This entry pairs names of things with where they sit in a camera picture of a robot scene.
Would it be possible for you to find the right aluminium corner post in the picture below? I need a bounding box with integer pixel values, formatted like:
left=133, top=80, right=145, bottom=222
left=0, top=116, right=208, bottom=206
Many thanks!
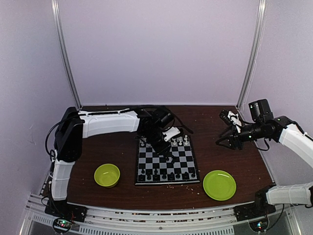
left=237, top=0, right=267, bottom=111

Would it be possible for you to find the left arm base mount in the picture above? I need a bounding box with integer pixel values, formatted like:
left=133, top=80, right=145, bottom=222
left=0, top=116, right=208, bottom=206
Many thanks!
left=45, top=192, right=88, bottom=222

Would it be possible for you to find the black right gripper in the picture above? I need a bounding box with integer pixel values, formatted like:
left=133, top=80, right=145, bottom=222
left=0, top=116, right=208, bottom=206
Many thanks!
left=216, top=121, right=264, bottom=150

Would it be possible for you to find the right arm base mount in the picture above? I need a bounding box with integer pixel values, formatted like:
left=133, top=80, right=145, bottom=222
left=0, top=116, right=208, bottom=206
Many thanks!
left=234, top=185, right=276, bottom=222

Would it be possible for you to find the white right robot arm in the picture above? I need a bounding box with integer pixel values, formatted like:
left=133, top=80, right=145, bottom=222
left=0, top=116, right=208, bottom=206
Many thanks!
left=216, top=99, right=313, bottom=216

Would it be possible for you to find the left aluminium corner post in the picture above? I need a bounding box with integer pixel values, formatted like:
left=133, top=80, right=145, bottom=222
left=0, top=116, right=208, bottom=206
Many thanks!
left=51, top=0, right=82, bottom=110

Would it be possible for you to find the green plate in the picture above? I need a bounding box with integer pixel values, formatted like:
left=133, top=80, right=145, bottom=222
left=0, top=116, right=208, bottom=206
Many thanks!
left=202, top=170, right=237, bottom=201

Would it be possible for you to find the aluminium corner post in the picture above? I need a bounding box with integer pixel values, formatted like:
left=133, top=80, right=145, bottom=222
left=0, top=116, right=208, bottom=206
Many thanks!
left=51, top=0, right=82, bottom=110
left=237, top=0, right=267, bottom=111

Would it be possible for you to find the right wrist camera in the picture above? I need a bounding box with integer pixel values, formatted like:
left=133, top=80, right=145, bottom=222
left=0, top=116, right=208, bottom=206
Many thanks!
left=219, top=109, right=243, bottom=133

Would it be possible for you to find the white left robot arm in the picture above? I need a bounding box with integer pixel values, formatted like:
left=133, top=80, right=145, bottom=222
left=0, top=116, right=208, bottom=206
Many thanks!
left=46, top=105, right=193, bottom=217

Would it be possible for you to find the green bowl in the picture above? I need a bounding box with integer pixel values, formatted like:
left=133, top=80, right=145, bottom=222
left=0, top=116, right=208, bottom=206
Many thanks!
left=94, top=164, right=120, bottom=188

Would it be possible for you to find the black and grey chessboard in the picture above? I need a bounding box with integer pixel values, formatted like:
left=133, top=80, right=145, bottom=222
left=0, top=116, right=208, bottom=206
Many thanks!
left=134, top=135, right=201, bottom=186

